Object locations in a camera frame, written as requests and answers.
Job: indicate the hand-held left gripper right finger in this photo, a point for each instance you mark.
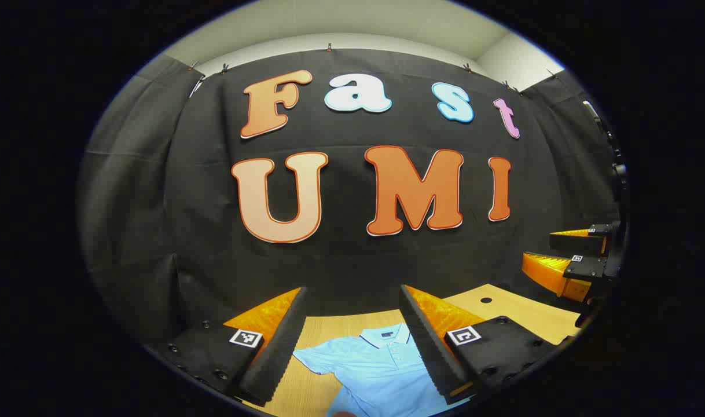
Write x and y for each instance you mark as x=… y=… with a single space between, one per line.
x=428 y=347

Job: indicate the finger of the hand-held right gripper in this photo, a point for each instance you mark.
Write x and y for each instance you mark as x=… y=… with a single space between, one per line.
x=552 y=272
x=584 y=240

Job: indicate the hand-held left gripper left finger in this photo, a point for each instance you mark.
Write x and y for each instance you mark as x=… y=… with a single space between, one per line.
x=277 y=353

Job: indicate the light blue T-shirt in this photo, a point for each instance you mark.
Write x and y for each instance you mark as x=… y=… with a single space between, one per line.
x=375 y=370

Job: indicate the black backdrop cloth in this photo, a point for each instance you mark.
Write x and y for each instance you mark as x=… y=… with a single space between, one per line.
x=341 y=260

